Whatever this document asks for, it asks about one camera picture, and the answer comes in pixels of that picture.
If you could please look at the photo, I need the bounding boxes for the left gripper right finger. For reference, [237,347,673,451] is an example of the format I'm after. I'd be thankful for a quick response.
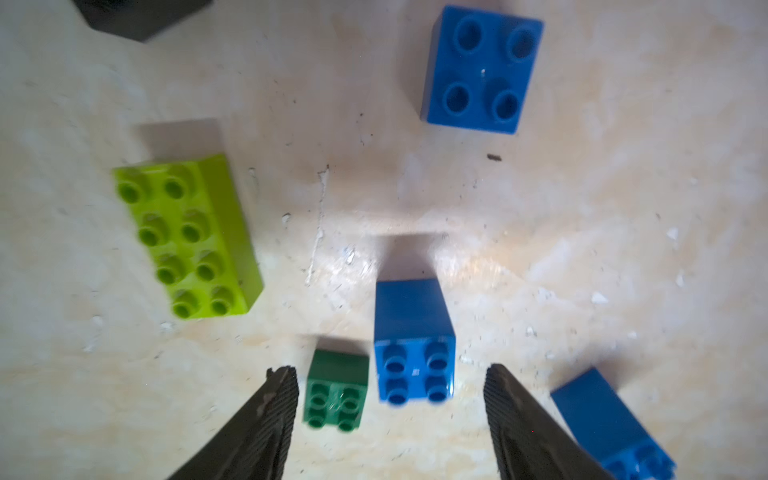
[483,364,611,480]

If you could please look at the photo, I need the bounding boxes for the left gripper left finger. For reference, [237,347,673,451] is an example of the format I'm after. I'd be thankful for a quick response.
[170,366,299,479]

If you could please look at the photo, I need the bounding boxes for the blue square lego brick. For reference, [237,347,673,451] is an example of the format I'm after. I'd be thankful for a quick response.
[420,5,544,135]

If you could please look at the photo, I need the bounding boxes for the dark green square lego brick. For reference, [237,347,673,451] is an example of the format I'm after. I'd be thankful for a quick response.
[303,349,369,433]

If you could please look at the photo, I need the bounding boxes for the lime green long lego brick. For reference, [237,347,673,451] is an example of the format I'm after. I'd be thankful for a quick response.
[113,154,264,320]

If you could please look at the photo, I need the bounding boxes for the black lego brick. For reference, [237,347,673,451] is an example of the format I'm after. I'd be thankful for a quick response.
[73,0,213,42]

